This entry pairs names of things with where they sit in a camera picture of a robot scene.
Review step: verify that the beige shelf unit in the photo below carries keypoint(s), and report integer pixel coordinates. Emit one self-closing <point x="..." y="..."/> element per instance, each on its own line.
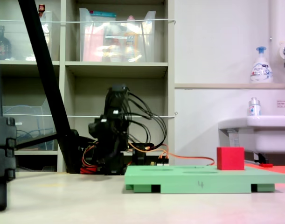
<point x="116" y="67"/>

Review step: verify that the green board with holes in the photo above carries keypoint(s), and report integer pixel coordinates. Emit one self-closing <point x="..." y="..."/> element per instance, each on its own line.
<point x="203" y="178"/>

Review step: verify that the dark glass bottle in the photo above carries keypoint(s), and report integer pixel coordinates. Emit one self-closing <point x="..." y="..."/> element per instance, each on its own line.
<point x="3" y="46"/>

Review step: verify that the small clear bottle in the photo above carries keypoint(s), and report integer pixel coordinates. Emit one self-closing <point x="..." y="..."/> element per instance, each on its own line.
<point x="254" y="108"/>

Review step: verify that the black tripod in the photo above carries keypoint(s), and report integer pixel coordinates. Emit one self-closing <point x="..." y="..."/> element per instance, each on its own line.
<point x="43" y="70"/>

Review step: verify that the clear plastic storage box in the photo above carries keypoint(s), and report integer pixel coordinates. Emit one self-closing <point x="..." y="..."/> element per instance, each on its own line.
<point x="18" y="44"/>

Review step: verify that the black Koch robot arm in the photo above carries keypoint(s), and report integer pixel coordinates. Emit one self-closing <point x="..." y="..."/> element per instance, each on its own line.
<point x="116" y="102"/>

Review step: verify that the teal edged box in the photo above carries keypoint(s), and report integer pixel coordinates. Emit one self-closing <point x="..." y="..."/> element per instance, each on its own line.
<point x="102" y="16"/>

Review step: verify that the white foam soap bottle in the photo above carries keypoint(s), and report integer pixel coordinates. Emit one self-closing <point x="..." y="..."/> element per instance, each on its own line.
<point x="261" y="70"/>

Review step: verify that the red square block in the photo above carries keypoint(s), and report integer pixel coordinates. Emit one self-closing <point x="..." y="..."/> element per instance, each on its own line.
<point x="230" y="158"/>

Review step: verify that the black table clamp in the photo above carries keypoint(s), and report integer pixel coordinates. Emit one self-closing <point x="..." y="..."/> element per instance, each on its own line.
<point x="140" y="158"/>

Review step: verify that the large clear plastic bin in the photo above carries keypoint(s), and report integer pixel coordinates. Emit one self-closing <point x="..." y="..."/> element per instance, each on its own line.
<point x="114" y="42"/>

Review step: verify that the pink package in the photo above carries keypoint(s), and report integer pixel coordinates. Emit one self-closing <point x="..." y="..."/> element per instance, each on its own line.
<point x="93" y="44"/>

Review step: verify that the white sink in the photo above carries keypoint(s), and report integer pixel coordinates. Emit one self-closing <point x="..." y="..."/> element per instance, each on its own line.
<point x="263" y="135"/>

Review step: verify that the notched black stack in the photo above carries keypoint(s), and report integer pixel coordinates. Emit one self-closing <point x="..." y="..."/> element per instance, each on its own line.
<point x="3" y="149"/>

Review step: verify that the clear file tray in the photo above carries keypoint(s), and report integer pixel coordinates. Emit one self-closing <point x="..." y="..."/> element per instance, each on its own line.
<point x="28" y="126"/>

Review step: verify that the orange labelled bottle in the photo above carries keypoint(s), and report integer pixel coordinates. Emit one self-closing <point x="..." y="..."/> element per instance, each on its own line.
<point x="131" y="42"/>

